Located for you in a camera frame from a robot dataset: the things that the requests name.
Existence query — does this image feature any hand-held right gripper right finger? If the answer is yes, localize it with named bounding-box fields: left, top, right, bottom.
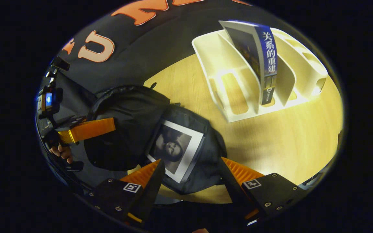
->
left=219, top=157, right=307, bottom=224

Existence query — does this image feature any black schoolbag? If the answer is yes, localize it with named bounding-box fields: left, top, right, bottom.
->
left=83, top=85, right=228, bottom=195

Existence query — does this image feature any portrait cover book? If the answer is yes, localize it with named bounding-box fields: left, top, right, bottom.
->
left=146, top=120, right=205, bottom=184

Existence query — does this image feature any blue spine book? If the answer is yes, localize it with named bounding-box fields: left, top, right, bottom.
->
left=219, top=20, right=278, bottom=106

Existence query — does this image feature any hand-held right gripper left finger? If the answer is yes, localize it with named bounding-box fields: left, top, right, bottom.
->
left=88, top=159, right=166, bottom=227

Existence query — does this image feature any white bookshelf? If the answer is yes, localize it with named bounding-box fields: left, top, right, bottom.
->
left=191, top=28, right=329, bottom=124

